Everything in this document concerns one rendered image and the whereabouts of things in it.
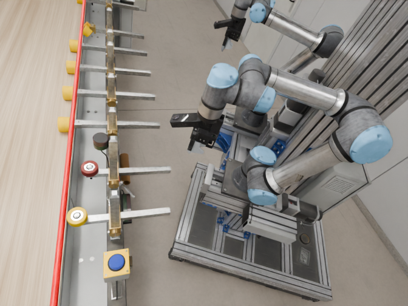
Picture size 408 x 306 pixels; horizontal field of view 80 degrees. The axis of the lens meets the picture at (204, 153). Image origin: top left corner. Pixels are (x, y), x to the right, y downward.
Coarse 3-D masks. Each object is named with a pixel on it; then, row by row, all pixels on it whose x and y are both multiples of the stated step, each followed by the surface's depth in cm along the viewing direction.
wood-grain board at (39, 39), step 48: (0, 0) 184; (48, 0) 203; (0, 48) 153; (48, 48) 166; (0, 96) 131; (48, 96) 140; (0, 144) 115; (48, 144) 121; (0, 192) 102; (48, 192) 107; (0, 240) 92; (48, 240) 96; (0, 288) 83; (48, 288) 87
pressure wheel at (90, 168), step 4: (88, 160) 121; (84, 164) 120; (88, 164) 120; (92, 164) 121; (96, 164) 121; (84, 168) 118; (88, 168) 119; (92, 168) 120; (96, 168) 120; (84, 172) 117; (88, 172) 117; (92, 172) 118; (96, 172) 120; (88, 176) 119; (92, 176) 120
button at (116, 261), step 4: (112, 256) 69; (116, 256) 69; (120, 256) 69; (112, 260) 68; (116, 260) 68; (120, 260) 69; (112, 264) 68; (116, 264) 68; (120, 264) 68; (112, 268) 67; (116, 268) 67
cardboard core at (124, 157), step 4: (120, 156) 227; (124, 156) 226; (128, 156) 231; (120, 160) 225; (124, 160) 224; (128, 160) 227; (120, 164) 223; (124, 164) 221; (128, 164) 224; (124, 176) 214; (128, 176) 216; (124, 180) 211; (128, 180) 213; (124, 184) 217; (128, 184) 218
